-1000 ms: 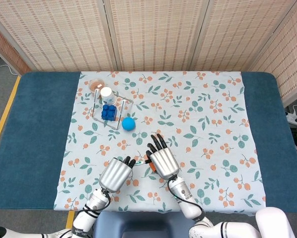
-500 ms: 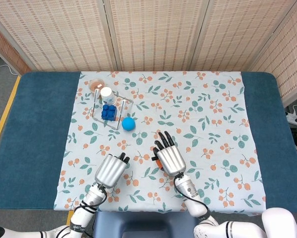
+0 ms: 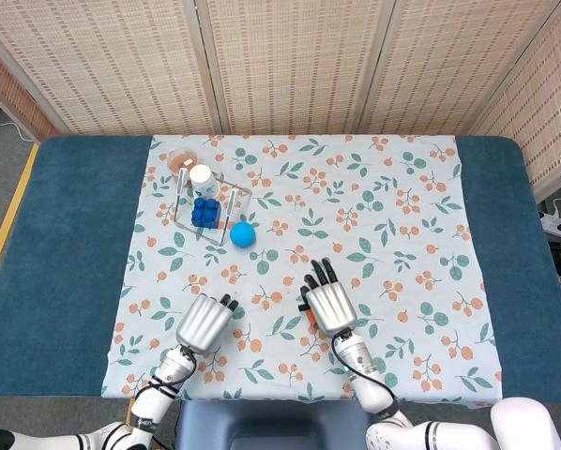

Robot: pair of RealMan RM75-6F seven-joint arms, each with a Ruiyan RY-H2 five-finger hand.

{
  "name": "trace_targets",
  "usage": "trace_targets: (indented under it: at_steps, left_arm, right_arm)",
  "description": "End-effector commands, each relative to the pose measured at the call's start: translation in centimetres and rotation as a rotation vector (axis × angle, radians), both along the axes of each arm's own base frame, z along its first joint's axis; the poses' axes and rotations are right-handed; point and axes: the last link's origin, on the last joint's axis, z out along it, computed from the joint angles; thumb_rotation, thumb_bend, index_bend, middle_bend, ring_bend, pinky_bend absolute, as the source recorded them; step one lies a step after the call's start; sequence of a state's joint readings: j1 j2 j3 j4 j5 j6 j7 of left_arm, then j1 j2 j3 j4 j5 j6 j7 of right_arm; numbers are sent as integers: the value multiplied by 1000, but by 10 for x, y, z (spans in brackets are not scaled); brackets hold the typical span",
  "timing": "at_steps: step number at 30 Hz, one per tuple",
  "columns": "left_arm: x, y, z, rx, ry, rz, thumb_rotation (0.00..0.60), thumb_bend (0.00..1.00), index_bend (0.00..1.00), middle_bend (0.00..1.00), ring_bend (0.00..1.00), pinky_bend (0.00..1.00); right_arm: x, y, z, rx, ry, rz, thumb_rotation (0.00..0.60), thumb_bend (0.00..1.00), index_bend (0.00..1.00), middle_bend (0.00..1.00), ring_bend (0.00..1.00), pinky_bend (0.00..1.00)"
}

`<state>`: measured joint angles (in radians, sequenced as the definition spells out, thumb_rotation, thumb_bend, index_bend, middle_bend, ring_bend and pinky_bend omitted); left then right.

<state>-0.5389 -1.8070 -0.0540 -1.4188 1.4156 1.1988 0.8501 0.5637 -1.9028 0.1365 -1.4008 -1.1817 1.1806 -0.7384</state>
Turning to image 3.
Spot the clear cup with brown snack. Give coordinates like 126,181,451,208
166,146,197,175

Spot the teal table cover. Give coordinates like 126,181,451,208
0,135,561,404

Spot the white floor cable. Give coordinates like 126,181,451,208
0,121,37,143

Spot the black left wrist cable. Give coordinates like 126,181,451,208
129,345,198,426

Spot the floral fruit print tablecloth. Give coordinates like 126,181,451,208
100,134,503,405

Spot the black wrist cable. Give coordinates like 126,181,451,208
129,345,198,426
330,333,400,416

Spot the white paper cup blue print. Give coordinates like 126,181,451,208
189,164,221,200

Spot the white power strip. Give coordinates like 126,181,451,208
539,196,561,236

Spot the blue ball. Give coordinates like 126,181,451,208
229,222,257,249

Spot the blue toy building brick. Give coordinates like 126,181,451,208
190,197,222,231

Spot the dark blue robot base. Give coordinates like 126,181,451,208
174,399,381,450

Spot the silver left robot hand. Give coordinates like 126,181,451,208
174,292,241,355

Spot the woven bamboo folding screen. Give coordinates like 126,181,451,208
0,0,561,191

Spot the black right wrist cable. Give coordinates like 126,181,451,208
330,333,400,416

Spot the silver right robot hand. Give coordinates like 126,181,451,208
299,257,359,337

